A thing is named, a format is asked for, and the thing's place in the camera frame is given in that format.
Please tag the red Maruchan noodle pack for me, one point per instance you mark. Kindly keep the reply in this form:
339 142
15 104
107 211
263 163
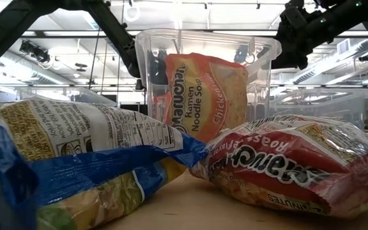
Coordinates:
283 159

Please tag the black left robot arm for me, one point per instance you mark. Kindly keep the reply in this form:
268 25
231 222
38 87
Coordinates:
113 32

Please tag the black ceiling spotlight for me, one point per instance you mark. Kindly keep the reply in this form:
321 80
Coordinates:
35 52
366 57

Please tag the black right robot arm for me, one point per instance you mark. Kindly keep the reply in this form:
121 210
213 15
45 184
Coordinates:
347 16

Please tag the blue Maruchan noodle pack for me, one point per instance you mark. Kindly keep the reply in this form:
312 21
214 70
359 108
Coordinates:
75 166

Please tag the clear plastic bin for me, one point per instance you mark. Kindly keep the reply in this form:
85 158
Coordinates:
324 102
75 94
203 41

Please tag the orange Maruchan noodle pack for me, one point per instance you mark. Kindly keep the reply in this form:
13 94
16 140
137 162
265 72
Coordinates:
203 96

